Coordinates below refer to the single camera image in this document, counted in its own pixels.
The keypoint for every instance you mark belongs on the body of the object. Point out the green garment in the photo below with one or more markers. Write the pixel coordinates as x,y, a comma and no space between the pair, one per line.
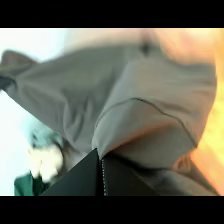
26,186

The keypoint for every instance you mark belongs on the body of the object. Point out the white garment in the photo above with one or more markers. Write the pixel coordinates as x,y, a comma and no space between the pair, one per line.
46,163

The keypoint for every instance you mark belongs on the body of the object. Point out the pale blue garment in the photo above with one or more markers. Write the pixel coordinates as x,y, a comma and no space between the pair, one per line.
43,135

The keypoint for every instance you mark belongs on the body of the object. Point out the grey shirt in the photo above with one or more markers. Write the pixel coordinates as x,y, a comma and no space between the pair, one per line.
133,96

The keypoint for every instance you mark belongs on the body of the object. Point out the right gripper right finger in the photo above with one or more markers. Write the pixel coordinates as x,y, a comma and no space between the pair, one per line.
128,181

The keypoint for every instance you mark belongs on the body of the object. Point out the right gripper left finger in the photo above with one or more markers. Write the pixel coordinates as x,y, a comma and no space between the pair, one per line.
83,180

